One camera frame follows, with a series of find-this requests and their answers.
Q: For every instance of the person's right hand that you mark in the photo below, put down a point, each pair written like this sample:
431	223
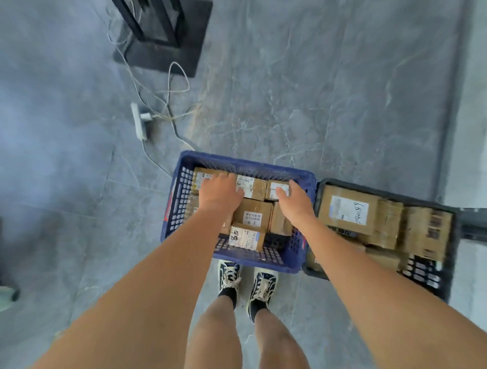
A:
300	207

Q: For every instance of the white plug adapter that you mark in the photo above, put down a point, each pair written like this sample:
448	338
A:
146	116

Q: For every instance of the person's left forearm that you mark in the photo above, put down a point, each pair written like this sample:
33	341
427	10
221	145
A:
144	296

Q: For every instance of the person's black sock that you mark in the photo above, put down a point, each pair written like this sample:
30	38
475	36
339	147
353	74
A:
229	295
258	308

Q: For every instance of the black stand base plate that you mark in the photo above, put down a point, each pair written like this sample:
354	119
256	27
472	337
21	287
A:
171	57

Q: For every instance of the person's right thumb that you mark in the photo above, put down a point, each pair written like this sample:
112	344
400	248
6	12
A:
282	194

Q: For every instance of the person's left hand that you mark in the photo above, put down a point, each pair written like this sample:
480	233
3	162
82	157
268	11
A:
218	195

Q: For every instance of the person's left black sock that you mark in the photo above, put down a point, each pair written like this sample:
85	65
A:
229	295

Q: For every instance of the person's right patterned sneaker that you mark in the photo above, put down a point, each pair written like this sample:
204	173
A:
263	285

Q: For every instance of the person's leg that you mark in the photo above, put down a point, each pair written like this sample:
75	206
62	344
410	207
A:
215	338
279	342

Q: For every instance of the person's right forearm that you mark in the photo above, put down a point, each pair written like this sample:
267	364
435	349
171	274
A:
380	296

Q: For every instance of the pile of small cardboard boxes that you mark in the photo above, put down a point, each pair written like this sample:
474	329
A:
253	214

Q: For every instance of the flat brown cardboard box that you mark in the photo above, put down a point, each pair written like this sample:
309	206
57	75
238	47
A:
386	258

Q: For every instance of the person's right leg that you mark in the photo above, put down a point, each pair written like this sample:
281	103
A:
279	342

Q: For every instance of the person's left patterned sneaker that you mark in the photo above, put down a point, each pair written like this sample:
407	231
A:
229	275

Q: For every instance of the taped brown cardboard box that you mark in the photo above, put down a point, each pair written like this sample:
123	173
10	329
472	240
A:
388	224
428	233

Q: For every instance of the person's left leg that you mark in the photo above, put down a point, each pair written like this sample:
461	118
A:
215	338

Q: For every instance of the person's left thumb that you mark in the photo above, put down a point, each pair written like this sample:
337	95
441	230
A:
238	193

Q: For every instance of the person's right black sock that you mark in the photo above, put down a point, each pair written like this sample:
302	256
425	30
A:
258	308

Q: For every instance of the blue plastic crate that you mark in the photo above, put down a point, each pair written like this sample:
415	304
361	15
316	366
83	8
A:
178	205

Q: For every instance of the large handwritten label cardboard box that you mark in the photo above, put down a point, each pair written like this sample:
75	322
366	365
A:
348	209

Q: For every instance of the white power strip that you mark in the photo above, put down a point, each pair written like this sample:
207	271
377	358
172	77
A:
138	121

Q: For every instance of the black metal stand frame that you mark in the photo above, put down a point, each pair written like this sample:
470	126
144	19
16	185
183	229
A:
167	22

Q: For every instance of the black plastic crate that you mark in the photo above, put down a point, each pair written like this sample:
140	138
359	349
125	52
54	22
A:
451	266

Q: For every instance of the pale green object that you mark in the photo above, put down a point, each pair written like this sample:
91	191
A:
7	298

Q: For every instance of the person's patterned sneaker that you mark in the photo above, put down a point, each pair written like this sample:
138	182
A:
263	285
229	275

